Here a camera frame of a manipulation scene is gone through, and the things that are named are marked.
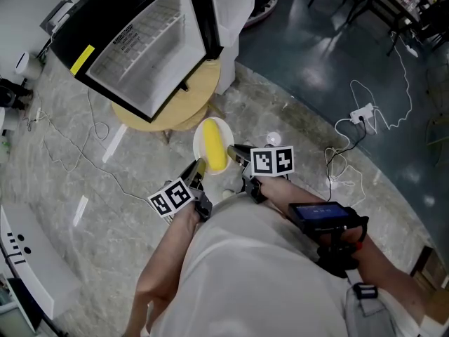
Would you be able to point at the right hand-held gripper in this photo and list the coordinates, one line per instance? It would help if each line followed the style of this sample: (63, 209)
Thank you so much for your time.
(266, 161)

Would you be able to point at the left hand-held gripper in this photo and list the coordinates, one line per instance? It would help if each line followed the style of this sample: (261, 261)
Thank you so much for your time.
(172, 198)

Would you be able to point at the yellow corn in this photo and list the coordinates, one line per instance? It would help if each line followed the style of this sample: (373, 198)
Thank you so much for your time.
(214, 142)

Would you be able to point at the black mini fridge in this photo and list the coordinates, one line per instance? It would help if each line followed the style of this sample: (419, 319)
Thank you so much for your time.
(147, 47)

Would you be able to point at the person's right forearm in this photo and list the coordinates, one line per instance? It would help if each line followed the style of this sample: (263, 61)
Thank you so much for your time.
(280, 193)

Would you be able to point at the person's left forearm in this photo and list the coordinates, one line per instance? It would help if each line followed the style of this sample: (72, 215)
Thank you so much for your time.
(168, 248)

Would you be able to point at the white appliance behind fridge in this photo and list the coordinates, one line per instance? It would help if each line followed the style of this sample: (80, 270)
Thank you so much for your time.
(65, 2)

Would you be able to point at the white oval plate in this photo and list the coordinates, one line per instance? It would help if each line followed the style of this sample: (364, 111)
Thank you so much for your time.
(200, 142)

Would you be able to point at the small white round disc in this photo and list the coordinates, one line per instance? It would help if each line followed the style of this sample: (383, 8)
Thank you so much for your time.
(273, 138)

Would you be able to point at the round wooden side table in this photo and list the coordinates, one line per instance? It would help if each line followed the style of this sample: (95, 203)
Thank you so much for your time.
(196, 93)

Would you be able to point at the white floor tape strip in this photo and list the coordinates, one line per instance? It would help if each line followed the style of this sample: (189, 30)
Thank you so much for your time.
(80, 210)
(114, 144)

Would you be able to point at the black wrist-mounted screen device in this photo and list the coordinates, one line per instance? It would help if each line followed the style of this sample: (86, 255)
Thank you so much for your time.
(319, 212)

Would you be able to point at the person's white shirt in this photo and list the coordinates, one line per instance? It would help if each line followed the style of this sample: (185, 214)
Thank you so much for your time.
(245, 265)

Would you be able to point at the white power strip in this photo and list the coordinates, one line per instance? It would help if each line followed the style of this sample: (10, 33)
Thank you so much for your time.
(362, 112)

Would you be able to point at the dark sneaker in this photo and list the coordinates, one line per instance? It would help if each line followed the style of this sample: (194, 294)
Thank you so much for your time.
(263, 11)

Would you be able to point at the white curved machine panel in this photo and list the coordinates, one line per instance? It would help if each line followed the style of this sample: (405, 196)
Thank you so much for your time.
(38, 258)

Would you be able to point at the white cylindrical bin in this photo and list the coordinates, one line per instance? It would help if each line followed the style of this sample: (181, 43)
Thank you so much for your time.
(26, 65)

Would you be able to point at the cardboard box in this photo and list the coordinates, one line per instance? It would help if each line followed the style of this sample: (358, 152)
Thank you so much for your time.
(433, 269)

